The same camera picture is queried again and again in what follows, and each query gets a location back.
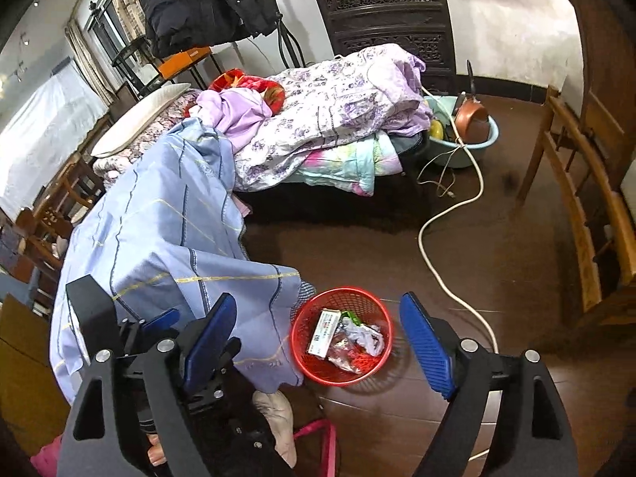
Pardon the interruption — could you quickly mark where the red plastic trash basket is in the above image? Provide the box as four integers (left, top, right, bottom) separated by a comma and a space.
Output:
290, 287, 394, 386

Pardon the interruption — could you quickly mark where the person's left hand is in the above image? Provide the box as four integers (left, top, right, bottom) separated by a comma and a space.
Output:
148, 434, 166, 466

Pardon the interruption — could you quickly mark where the blue checked bed sheet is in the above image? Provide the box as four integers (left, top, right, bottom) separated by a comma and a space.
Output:
50, 118, 303, 401

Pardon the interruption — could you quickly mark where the red blanket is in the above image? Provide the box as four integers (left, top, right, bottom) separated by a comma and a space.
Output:
208, 68, 286, 115

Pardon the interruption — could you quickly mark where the pastel green pink blanket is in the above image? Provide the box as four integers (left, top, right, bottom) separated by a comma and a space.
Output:
285, 132, 402, 197

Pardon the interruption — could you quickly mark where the wooden chair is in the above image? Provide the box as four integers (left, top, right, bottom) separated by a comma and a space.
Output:
516, 0, 636, 329

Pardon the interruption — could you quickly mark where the brown pot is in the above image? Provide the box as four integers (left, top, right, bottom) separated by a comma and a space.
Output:
454, 97, 489, 144

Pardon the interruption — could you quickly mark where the white power cable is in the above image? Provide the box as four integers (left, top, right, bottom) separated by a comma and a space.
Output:
416, 86, 500, 463

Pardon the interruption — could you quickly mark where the pink strap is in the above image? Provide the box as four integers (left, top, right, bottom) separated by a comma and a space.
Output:
292, 417, 340, 477

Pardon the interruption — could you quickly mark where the dark carved wooden cabinet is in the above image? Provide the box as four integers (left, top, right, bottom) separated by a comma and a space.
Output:
316, 0, 457, 95

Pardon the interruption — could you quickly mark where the black hanging jacket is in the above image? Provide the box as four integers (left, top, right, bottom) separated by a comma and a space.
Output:
139, 0, 278, 58

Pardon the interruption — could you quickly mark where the blue plastic basin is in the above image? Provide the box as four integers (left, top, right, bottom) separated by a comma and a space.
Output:
425, 93, 499, 169

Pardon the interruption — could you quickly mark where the orange box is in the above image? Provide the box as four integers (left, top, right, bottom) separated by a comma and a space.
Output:
159, 47, 211, 80

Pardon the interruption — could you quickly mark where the white plastic cover sheet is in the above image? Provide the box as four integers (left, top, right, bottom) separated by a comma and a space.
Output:
1, 62, 108, 220

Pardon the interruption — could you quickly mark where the lilac garment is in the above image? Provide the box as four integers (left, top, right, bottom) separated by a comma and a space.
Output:
189, 87, 273, 154

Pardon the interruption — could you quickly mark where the purple floral quilt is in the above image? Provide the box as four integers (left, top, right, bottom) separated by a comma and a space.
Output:
235, 43, 433, 192

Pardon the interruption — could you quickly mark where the white pillow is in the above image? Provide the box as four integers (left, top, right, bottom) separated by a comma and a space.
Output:
91, 83, 191, 158

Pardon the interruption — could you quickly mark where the pink floral folded quilt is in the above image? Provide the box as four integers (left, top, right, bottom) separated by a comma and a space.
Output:
93, 88, 202, 190

